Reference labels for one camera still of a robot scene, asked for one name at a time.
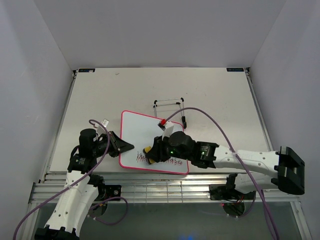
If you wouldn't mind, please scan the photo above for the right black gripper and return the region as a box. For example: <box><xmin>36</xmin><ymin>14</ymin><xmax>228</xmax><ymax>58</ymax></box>
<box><xmin>146</xmin><ymin>132</ymin><xmax>192</xmax><ymax>163</ymax></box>

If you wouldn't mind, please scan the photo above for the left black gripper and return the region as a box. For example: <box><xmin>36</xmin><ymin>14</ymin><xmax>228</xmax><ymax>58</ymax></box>
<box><xmin>92</xmin><ymin>130</ymin><xmax>134</xmax><ymax>157</ymax></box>

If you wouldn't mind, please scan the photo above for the yellow bone-shaped eraser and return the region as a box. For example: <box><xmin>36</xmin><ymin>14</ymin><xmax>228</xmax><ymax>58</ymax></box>
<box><xmin>142</xmin><ymin>146</ymin><xmax>157</xmax><ymax>165</ymax></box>

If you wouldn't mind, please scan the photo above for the pink framed whiteboard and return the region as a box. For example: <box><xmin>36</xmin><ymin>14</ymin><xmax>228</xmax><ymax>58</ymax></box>
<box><xmin>119</xmin><ymin>110</ymin><xmax>189</xmax><ymax>175</ymax></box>

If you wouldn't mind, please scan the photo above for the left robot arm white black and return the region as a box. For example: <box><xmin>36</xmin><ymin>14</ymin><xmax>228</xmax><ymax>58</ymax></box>
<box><xmin>34</xmin><ymin>128</ymin><xmax>134</xmax><ymax>240</ymax></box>

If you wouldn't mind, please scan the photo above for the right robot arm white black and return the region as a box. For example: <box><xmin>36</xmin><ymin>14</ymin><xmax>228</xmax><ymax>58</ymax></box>
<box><xmin>143</xmin><ymin>131</ymin><xmax>305</xmax><ymax>199</ymax></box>

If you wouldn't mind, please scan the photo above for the left blue corner label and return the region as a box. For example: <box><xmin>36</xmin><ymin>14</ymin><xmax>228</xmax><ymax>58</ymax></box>
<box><xmin>78</xmin><ymin>68</ymin><xmax>96</xmax><ymax>73</ymax></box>

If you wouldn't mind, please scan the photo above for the blue corner label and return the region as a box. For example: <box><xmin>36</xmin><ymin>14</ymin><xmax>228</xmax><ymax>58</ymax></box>
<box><xmin>78</xmin><ymin>68</ymin><xmax>96</xmax><ymax>73</ymax></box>
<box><xmin>226</xmin><ymin>67</ymin><xmax>245</xmax><ymax>72</ymax></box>

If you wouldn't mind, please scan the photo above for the right blue corner label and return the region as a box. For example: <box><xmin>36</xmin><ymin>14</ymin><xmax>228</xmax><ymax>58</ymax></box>
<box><xmin>226</xmin><ymin>67</ymin><xmax>245</xmax><ymax>72</ymax></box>

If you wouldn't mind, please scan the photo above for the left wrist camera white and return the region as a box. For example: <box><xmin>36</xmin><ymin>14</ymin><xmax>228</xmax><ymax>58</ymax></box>
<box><xmin>95</xmin><ymin>119</ymin><xmax>110</xmax><ymax>135</ymax></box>

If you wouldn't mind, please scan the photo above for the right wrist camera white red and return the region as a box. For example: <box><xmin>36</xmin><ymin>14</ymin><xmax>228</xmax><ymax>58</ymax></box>
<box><xmin>158</xmin><ymin>119</ymin><xmax>183</xmax><ymax>139</ymax></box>

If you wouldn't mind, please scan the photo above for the wire whiteboard stand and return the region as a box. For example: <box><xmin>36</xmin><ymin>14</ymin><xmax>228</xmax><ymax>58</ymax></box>
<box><xmin>153</xmin><ymin>97</ymin><xmax>185</xmax><ymax>117</ymax></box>

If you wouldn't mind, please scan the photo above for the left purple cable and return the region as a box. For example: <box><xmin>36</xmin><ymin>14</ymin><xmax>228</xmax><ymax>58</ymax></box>
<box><xmin>12</xmin><ymin>118</ymin><xmax>129</xmax><ymax>240</ymax></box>

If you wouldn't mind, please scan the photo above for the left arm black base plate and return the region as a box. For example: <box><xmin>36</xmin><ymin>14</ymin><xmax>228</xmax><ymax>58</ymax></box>
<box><xmin>96</xmin><ymin>184</ymin><xmax>122</xmax><ymax>201</ymax></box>

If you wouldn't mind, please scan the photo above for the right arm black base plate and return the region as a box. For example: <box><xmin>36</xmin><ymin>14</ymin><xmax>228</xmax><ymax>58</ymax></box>
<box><xmin>208</xmin><ymin>184</ymin><xmax>256</xmax><ymax>202</ymax></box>

